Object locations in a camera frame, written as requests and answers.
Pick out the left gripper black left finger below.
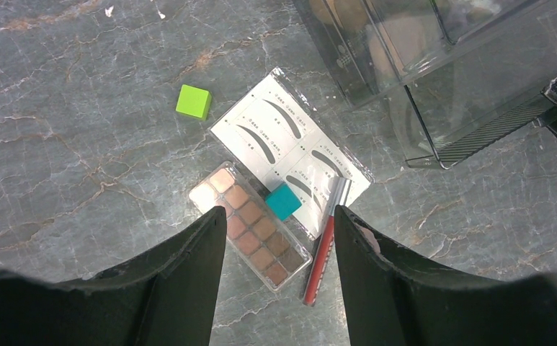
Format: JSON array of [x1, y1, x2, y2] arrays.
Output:
[[0, 206, 227, 345]]

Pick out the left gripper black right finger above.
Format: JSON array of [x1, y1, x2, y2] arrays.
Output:
[[335, 206, 557, 345]]

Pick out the brown eyeshadow palette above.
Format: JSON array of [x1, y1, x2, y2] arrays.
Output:
[[189, 161, 312, 293]]

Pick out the clear acrylic drawer organizer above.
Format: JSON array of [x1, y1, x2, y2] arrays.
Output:
[[294, 1, 557, 170]]

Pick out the round peach powder puff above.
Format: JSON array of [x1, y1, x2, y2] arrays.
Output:
[[365, 16, 435, 90]]

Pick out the orange makeup sponge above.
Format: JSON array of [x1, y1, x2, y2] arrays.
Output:
[[308, 0, 368, 31]]

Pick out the red lip gloss tube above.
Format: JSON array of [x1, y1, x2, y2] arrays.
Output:
[[303, 177, 352, 306]]

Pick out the teal cube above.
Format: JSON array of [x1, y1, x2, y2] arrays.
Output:
[[265, 183, 302, 221]]

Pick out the eyebrow stencil card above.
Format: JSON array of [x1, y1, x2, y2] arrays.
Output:
[[210, 67, 373, 239]]

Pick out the lime green cube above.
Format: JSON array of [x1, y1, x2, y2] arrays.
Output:
[[175, 84, 212, 120]]

